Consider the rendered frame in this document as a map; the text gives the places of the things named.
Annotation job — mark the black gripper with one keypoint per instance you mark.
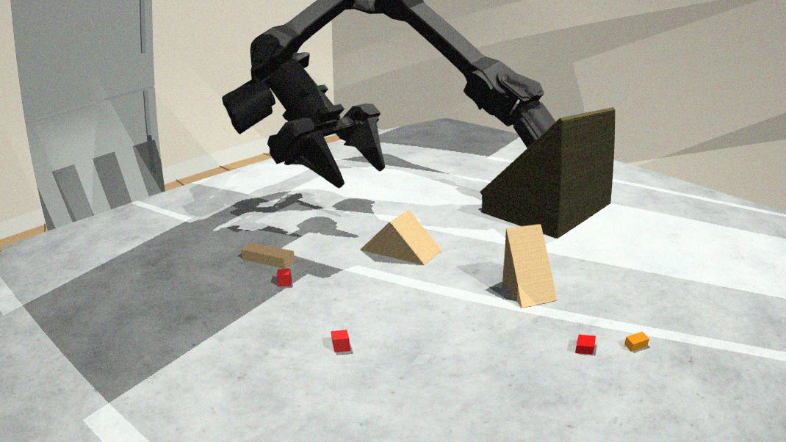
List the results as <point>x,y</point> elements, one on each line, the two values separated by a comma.
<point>301,140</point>

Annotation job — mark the orange block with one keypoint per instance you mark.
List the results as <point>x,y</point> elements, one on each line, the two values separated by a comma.
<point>636,341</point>

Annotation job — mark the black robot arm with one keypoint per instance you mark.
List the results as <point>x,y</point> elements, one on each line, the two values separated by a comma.
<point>277,66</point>

